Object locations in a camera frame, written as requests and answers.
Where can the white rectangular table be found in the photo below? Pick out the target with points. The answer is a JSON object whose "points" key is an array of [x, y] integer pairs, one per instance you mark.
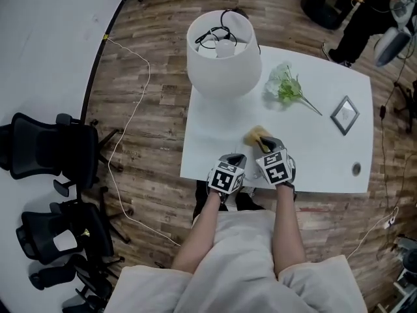
{"points": [[319, 161]]}

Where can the person's right forearm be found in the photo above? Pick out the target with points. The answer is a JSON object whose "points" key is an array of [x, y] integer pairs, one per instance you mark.
{"points": [[288, 227]]}

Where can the person's white shirt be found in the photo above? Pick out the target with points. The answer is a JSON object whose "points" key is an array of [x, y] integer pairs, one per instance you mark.
{"points": [[241, 272]]}

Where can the white shade table lamp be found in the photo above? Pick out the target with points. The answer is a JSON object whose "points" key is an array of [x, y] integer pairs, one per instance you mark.
{"points": [[224, 73]]}

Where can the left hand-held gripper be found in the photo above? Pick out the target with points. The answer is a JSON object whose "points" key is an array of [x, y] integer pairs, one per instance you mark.
{"points": [[224, 179]]}

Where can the person's right black shoe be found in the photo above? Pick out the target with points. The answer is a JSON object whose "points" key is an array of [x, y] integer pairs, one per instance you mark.
{"points": [[247, 202]]}

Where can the person's black shoe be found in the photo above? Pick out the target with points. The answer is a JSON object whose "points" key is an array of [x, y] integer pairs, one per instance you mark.
{"points": [[247, 202], [203, 201]]}

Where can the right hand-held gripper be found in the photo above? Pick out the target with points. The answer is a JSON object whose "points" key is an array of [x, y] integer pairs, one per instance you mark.
{"points": [[273, 169]]}

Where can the black power adapter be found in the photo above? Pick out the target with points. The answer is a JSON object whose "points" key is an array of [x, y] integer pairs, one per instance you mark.
{"points": [[383, 112]]}

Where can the round wooden table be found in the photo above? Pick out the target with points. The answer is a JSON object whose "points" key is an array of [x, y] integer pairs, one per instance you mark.
{"points": [[325, 8]]}

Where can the white power strip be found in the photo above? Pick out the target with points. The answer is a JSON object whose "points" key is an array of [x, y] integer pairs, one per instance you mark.
{"points": [[391, 223]]}

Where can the black picture frame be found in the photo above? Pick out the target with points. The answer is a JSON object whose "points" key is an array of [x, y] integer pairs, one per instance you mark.
{"points": [[335, 117]]}

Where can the small gold ornament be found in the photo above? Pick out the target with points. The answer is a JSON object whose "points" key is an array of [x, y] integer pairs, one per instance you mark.
{"points": [[84, 233]]}

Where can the yellow sponge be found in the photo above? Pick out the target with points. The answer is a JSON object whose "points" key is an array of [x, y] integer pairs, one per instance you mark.
{"points": [[253, 135]]}

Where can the person's left black shoe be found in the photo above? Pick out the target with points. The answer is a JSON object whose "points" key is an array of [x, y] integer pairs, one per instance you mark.
{"points": [[203, 201]]}

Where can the artificial white flower sprig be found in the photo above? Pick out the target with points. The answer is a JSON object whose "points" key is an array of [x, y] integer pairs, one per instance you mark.
{"points": [[285, 88]]}

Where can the person's left forearm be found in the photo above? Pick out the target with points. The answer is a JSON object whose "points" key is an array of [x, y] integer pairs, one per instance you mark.
{"points": [[198, 233]]}

